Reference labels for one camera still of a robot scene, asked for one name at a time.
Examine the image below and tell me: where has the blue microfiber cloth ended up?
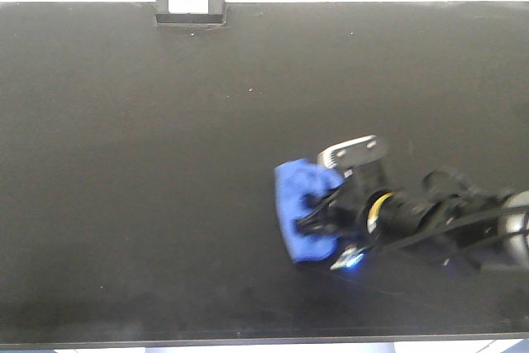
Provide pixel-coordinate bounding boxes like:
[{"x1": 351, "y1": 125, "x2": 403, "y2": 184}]
[{"x1": 274, "y1": 159, "x2": 345, "y2": 264}]

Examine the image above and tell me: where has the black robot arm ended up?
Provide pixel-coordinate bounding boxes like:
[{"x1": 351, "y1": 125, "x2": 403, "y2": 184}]
[{"x1": 294, "y1": 160, "x2": 528, "y2": 270}]

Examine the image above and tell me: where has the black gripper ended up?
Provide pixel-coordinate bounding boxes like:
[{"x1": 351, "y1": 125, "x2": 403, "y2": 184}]
[{"x1": 297, "y1": 160, "x2": 407, "y2": 246}]

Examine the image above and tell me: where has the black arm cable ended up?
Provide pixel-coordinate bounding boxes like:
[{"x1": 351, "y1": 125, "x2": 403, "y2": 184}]
[{"x1": 371, "y1": 208, "x2": 529, "y2": 255}]

